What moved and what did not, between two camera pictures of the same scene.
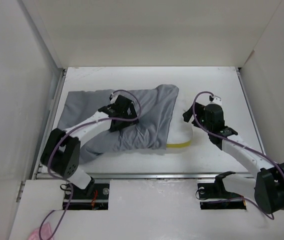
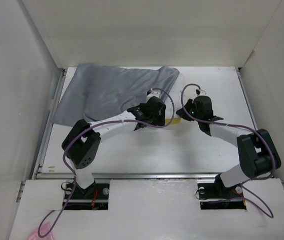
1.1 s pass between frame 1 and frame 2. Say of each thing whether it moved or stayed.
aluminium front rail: stayed
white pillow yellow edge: moved
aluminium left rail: stayed
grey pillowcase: moved
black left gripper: moved
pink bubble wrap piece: stayed
